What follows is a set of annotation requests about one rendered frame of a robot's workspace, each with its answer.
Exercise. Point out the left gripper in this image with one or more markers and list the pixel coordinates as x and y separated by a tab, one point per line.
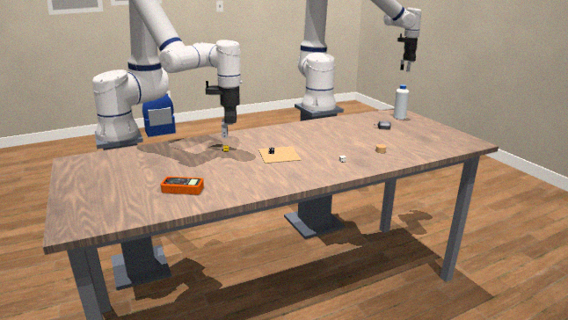
410	48

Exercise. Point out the tan flat mat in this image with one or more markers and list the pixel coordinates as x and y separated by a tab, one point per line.
283	154

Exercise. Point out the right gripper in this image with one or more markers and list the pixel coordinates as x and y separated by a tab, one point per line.
229	98

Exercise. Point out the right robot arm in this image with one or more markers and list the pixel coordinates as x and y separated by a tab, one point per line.
146	79

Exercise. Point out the orange digital multimeter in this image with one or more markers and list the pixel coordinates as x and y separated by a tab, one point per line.
182	185

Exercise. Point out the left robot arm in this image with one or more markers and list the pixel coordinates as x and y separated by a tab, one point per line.
318	68

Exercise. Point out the tan cylinder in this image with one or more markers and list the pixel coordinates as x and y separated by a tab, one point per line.
380	148

